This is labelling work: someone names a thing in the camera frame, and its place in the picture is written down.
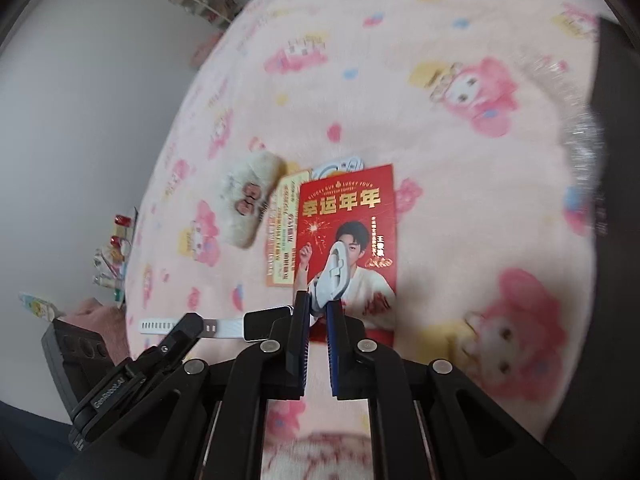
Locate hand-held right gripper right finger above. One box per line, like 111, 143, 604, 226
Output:
325, 301, 576, 480

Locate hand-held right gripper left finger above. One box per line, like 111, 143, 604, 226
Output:
57, 290, 312, 480

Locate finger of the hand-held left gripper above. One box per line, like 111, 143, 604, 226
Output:
132, 312, 206, 377

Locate white band smartwatch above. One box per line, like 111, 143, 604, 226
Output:
139, 239, 352, 345

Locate white plush toy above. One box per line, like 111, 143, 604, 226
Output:
217, 152, 288, 250

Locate yellow green printed card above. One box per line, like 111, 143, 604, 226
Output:
265, 170, 311, 288

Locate red printed card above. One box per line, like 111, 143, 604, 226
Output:
294, 164, 398, 351

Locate cartoon print card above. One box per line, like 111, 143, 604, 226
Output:
311, 152, 370, 181

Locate black cardboard box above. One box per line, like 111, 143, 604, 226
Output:
542, 16, 640, 461

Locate pink fluffy cloth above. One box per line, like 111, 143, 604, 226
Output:
60, 299, 127, 361

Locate small colourful trinkets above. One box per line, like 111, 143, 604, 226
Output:
92, 207, 137, 307

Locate pink round cushion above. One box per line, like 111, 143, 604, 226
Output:
191, 35, 223, 68

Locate pink cartoon printed blanket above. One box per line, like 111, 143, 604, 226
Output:
120, 0, 616, 480

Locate silver tinsel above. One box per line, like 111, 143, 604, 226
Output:
520, 50, 608, 191

